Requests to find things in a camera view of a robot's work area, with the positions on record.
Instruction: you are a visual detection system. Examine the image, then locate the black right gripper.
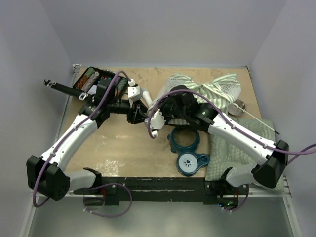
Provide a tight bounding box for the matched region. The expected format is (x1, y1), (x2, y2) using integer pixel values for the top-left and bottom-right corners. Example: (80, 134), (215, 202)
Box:
(155, 96), (189, 125)

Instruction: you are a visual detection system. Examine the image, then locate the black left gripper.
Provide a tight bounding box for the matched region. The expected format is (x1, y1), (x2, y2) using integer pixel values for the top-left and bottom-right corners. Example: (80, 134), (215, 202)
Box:
(108, 98), (151, 124)

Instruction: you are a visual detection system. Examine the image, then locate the green striped pet tent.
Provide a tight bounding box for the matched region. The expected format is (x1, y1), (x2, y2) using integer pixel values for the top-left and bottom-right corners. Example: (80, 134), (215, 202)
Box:
(147, 73), (241, 115)

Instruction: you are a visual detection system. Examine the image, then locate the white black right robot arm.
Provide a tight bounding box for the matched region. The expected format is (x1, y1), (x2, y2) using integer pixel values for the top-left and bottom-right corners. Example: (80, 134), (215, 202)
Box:
(157, 85), (289, 194)

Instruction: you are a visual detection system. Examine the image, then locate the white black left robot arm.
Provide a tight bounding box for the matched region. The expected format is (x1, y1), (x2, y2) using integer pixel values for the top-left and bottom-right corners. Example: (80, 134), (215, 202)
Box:
(26, 80), (152, 201)

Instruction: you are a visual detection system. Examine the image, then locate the steel pet bowl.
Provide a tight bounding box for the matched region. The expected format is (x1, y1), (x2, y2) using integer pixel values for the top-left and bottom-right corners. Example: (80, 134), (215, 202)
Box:
(228, 99), (246, 116)

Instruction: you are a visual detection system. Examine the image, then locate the teal pet bowl stand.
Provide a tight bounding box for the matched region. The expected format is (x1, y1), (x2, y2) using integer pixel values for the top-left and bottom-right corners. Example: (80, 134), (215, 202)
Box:
(167, 127), (210, 177)

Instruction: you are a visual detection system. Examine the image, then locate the green checkered pet cushion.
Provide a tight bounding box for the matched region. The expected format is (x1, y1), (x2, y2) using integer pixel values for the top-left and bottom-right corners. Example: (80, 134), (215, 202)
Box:
(205, 117), (276, 181)

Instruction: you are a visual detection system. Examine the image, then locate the white toy microphone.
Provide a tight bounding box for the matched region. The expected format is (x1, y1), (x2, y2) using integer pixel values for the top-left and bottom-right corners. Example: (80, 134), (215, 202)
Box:
(140, 87), (153, 109)

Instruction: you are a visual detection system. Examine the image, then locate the black poker chip case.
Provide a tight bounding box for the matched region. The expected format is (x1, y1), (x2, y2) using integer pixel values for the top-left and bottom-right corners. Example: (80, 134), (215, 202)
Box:
(43, 66), (129, 102)

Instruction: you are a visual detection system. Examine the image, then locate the green yellow chip stack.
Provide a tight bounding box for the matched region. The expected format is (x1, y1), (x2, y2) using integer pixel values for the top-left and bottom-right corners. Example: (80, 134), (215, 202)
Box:
(84, 67), (95, 78)

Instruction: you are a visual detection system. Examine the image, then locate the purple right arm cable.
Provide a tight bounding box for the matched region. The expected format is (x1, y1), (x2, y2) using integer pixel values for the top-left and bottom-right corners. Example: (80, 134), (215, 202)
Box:
(147, 89), (316, 156)

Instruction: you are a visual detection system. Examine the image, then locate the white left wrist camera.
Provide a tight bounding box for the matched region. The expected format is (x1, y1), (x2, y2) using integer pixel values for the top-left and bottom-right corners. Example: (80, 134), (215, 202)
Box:
(127, 79), (141, 102)

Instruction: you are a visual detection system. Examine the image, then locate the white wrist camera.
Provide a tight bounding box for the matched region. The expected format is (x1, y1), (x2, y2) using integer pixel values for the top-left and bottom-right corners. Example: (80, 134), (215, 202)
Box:
(127, 79), (141, 102)
(144, 109), (166, 138)

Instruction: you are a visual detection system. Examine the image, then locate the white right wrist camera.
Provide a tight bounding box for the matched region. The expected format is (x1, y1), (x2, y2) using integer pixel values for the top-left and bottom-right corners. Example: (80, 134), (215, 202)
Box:
(144, 109), (166, 138)

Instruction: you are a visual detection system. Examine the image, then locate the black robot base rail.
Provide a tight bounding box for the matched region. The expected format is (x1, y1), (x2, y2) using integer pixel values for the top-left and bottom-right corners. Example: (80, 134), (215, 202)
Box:
(74, 177), (248, 205)

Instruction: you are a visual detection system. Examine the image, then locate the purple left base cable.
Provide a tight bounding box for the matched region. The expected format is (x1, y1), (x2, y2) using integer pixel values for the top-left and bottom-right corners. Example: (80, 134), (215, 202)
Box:
(83, 182), (133, 218)

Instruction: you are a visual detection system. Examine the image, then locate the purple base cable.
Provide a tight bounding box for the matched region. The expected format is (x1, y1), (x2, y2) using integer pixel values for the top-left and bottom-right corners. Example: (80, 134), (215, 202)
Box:
(83, 182), (133, 218)
(221, 184), (249, 213)

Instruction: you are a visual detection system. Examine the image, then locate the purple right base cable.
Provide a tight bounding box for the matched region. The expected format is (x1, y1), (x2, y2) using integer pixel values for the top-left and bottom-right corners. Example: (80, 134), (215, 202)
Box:
(221, 184), (249, 213)

